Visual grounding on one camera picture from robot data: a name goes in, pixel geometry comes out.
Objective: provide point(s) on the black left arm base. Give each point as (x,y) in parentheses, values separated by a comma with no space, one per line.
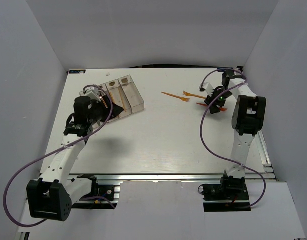
(101,197)

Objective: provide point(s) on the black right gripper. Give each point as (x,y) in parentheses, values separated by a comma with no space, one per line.
(214,109)

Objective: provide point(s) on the clear four-compartment organizer tray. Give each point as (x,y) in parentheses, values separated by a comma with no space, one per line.
(133,100)

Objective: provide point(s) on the orange plastic knife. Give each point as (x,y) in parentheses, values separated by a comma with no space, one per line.
(104,102)

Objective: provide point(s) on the orange plastic chopstick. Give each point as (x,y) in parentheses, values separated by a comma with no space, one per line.
(122,100)
(113,100)

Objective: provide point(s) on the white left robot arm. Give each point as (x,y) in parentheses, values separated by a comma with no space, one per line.
(52,196)

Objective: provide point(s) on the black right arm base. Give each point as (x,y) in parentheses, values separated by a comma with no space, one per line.
(215,201)

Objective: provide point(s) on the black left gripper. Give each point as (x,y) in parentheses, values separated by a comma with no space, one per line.
(96,103)

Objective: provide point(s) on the orange plastic fork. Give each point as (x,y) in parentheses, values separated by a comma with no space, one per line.
(185,93)
(184,99)
(203,104)

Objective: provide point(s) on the blue label sticker left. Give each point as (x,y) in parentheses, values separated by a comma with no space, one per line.
(77,71)

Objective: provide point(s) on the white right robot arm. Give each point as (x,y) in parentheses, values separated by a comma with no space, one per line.
(247,119)

